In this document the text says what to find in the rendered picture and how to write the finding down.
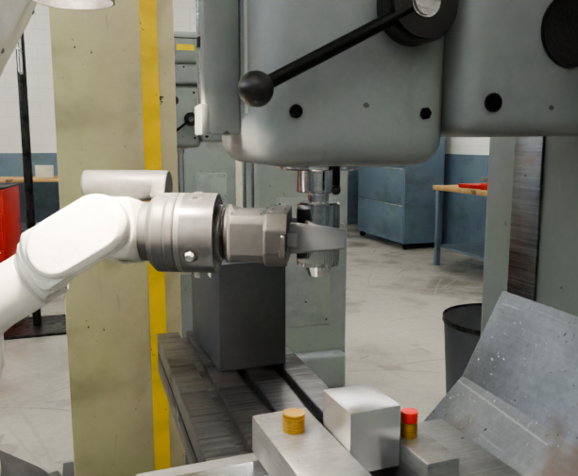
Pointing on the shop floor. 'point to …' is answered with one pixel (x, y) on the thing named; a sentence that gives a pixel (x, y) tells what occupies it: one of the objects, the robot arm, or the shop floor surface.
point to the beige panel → (157, 319)
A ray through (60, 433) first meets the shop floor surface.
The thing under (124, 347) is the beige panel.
